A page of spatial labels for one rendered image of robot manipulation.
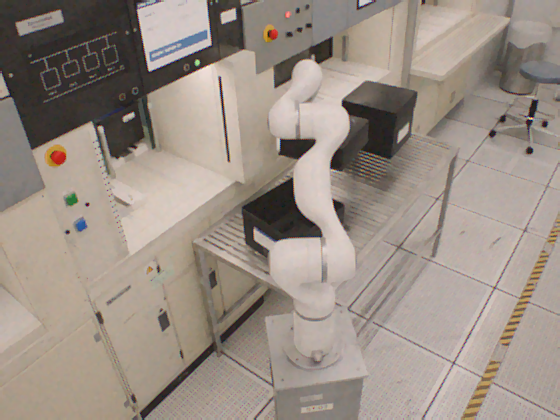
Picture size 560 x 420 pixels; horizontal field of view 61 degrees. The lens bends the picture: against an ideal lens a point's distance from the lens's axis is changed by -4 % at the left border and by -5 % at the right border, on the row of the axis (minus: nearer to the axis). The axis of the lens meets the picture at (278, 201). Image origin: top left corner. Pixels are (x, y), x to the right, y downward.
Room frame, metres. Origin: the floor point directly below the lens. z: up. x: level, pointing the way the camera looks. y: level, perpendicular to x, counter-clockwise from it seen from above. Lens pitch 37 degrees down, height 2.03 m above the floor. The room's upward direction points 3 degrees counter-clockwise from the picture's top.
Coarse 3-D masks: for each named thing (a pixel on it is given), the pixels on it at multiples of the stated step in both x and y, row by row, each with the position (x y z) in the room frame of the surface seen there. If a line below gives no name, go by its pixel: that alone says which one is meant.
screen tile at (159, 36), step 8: (160, 8) 1.52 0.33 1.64; (144, 16) 1.47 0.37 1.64; (152, 16) 1.50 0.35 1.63; (160, 16) 1.52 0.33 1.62; (168, 16) 1.54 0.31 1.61; (144, 24) 1.47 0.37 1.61; (152, 24) 1.49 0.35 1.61; (168, 24) 1.54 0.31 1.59; (152, 32) 1.49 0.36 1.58; (160, 32) 1.51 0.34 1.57; (168, 32) 1.54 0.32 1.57; (176, 32) 1.56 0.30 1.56; (152, 40) 1.49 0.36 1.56; (160, 40) 1.51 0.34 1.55
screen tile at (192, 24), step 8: (184, 0) 1.60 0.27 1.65; (192, 0) 1.63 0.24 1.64; (176, 8) 1.57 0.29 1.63; (184, 8) 1.60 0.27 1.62; (192, 8) 1.63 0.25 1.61; (200, 8) 1.65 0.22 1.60; (200, 16) 1.65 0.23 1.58; (184, 24) 1.59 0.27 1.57; (192, 24) 1.62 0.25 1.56; (200, 24) 1.65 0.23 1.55; (184, 32) 1.59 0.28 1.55
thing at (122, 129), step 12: (132, 108) 1.98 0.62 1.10; (96, 120) 1.85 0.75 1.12; (108, 120) 1.88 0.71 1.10; (120, 120) 1.92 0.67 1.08; (132, 120) 1.97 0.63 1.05; (108, 132) 1.87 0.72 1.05; (120, 132) 1.91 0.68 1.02; (132, 132) 1.96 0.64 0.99; (108, 144) 1.86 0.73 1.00; (120, 144) 1.90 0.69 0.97; (132, 144) 1.95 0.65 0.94
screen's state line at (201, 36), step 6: (204, 30) 1.66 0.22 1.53; (192, 36) 1.61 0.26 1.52; (198, 36) 1.63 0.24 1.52; (204, 36) 1.65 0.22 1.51; (174, 42) 1.55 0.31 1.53; (180, 42) 1.57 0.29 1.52; (186, 42) 1.59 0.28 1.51; (192, 42) 1.61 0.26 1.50; (162, 48) 1.51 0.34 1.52; (168, 48) 1.53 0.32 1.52; (174, 48) 1.55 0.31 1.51; (180, 48) 1.57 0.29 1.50; (150, 54) 1.47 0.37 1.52; (156, 54) 1.49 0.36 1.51; (162, 54) 1.51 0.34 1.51; (168, 54) 1.53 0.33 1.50; (150, 60) 1.47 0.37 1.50
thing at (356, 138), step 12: (360, 120) 1.86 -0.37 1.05; (348, 132) 1.76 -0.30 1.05; (360, 132) 1.78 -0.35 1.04; (288, 144) 1.75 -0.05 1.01; (300, 144) 1.72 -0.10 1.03; (312, 144) 1.69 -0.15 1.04; (348, 144) 1.68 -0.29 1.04; (360, 144) 1.79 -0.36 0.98; (288, 156) 1.75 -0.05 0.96; (300, 156) 1.72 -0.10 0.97; (336, 156) 1.63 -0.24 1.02; (348, 156) 1.68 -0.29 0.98; (336, 168) 1.63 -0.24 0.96
